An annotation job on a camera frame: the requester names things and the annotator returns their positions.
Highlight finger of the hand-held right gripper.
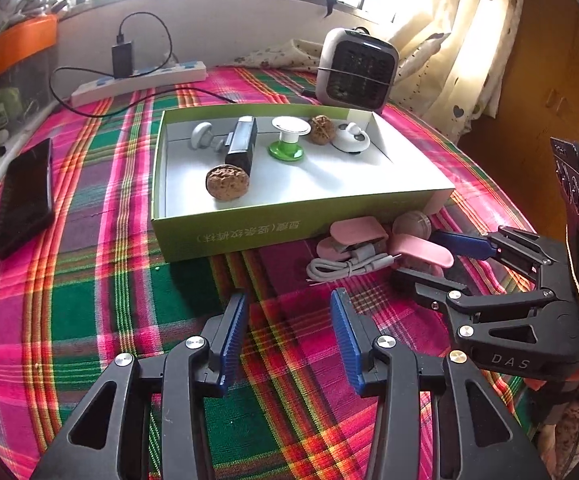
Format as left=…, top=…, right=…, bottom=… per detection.
left=391, top=266, right=560, bottom=342
left=432, top=225, right=560, bottom=292

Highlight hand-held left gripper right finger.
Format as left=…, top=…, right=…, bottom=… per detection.
left=330, top=287, right=553, bottom=480

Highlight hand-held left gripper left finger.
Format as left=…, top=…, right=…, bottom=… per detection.
left=29, top=292, right=250, bottom=480

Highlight pink clip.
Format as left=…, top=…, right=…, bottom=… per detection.
left=317, top=216, right=390, bottom=261
left=388, top=234, right=455, bottom=276

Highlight round pink-white ball gadget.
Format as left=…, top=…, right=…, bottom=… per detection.
left=392, top=210, right=431, bottom=241

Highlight green cardboard box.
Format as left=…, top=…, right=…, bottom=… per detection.
left=150, top=103, right=456, bottom=263

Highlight brown walnut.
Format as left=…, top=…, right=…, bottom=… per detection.
left=206, top=163, right=250, bottom=202
left=308, top=115, right=340, bottom=148

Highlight green and white spool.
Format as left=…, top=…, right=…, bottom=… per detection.
left=268, top=116, right=313, bottom=164

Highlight grey mushroom-shaped knob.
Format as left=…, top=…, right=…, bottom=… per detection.
left=190, top=122, right=226, bottom=153

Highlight pink plaid tablecloth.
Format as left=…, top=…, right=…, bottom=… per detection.
left=0, top=62, right=540, bottom=480

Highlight wooden cabinet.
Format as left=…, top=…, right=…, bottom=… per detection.
left=457, top=5, right=579, bottom=241

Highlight white round gadget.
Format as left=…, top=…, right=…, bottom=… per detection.
left=330, top=122, right=371, bottom=153

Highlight cream heart-print curtain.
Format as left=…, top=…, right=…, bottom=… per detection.
left=389, top=0, right=527, bottom=141

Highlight black rectangular device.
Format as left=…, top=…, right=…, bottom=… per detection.
left=224, top=116, right=259, bottom=177

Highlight small grey heater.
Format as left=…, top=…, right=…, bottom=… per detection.
left=316, top=26, right=400, bottom=115

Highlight black smartphone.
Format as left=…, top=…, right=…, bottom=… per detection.
left=0, top=137, right=55, bottom=260

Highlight floral cloth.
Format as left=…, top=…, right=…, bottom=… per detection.
left=232, top=37, right=327, bottom=76

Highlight white power strip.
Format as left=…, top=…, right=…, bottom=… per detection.
left=70, top=60, right=207, bottom=107

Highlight black charger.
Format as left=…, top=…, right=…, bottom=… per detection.
left=112, top=42, right=135, bottom=80

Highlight orange tray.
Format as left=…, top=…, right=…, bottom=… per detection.
left=0, top=14, right=60, bottom=96

